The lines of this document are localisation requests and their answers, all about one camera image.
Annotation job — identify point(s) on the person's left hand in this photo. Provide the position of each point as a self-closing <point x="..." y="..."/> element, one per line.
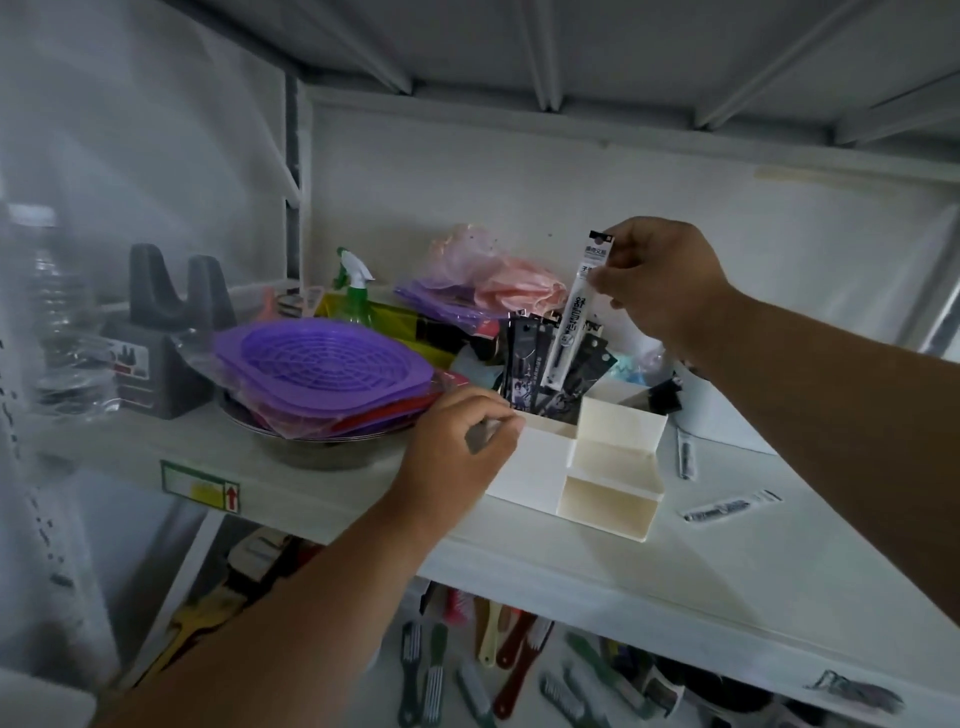
<point x="450" y="457"/>

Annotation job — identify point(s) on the person's right hand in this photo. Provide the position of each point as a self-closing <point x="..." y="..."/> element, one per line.
<point x="667" y="277"/>

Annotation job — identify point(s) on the person's right thumb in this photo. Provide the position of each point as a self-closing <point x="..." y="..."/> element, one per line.
<point x="611" y="281"/>

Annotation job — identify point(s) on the person's left thumb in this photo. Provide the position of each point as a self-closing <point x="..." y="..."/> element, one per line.
<point x="501" y="435"/>

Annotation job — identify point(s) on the clear pen refill packet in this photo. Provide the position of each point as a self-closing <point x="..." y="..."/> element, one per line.
<point x="574" y="322"/>

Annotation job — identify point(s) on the white desk organizer box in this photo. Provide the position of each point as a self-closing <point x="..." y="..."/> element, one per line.
<point x="600" y="472"/>

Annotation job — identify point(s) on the person's right forearm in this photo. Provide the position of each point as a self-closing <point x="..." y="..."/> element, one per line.
<point x="825" y="420"/>

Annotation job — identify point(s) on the person's left forearm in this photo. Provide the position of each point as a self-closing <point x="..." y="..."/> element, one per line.
<point x="300" y="630"/>

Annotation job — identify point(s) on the bunch of black pen packets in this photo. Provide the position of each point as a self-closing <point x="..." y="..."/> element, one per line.
<point x="532" y="367"/>

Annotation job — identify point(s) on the teal packet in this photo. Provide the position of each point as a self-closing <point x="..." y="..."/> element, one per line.
<point x="634" y="366"/>

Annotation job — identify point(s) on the pink plastic bag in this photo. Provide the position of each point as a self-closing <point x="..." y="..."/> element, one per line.
<point x="502" y="274"/>

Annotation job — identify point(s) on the black binder clip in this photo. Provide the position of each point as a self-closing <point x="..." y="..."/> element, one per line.
<point x="666" y="397"/>

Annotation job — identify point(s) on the purple packets pile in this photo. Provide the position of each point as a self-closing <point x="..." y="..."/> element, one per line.
<point x="442" y="307"/>

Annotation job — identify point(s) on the yellow green packet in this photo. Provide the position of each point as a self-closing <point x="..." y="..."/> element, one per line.
<point x="390" y="322"/>

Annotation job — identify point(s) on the white metal shelf unit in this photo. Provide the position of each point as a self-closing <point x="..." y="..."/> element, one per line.
<point x="570" y="577"/>

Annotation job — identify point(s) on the metal bowl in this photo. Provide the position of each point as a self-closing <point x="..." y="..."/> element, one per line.
<point x="322" y="450"/>

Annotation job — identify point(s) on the green white spray bottle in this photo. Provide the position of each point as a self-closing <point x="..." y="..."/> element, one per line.
<point x="354" y="289"/>

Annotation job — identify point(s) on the pile of cleaning brushes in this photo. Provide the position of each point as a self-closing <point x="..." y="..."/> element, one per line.
<point x="510" y="660"/>

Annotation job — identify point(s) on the green yellow label sticker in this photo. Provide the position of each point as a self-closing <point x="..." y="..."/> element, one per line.
<point x="202" y="487"/>

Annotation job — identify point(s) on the dark grey knife stand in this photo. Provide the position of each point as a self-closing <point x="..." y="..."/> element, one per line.
<point x="161" y="352"/>

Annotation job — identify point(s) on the clear plastic bottle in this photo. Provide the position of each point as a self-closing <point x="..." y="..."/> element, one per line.
<point x="56" y="322"/>

